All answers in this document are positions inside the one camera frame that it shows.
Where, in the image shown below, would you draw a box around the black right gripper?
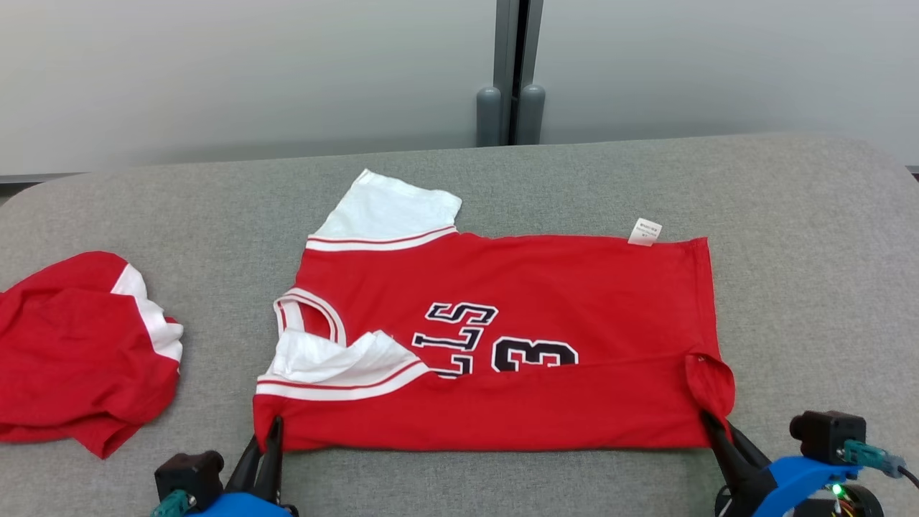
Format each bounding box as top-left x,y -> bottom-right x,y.
701,410 -> 778,517

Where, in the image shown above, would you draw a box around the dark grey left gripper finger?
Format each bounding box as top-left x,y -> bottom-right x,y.
253,416 -> 284,503
226,435 -> 261,493

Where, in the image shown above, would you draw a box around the red shorts with white stripes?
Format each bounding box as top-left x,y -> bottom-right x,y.
0,251 -> 185,460

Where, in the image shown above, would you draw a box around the red basketball jersey white sleeves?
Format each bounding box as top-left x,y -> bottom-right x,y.
253,169 -> 736,453

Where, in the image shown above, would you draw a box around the blue left camera mount plate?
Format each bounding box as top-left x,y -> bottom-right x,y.
188,491 -> 294,517

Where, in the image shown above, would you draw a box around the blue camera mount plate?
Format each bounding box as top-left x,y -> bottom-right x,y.
750,455 -> 862,517
188,491 -> 294,517

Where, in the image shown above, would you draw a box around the blue right camera mount plate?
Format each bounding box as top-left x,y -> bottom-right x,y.
750,455 -> 862,517

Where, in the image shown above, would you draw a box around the black cable with teal plug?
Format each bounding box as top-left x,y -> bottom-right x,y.
149,489 -> 192,517
843,439 -> 919,490

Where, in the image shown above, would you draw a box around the grey metal partition post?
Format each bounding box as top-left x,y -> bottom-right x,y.
476,0 -> 546,148

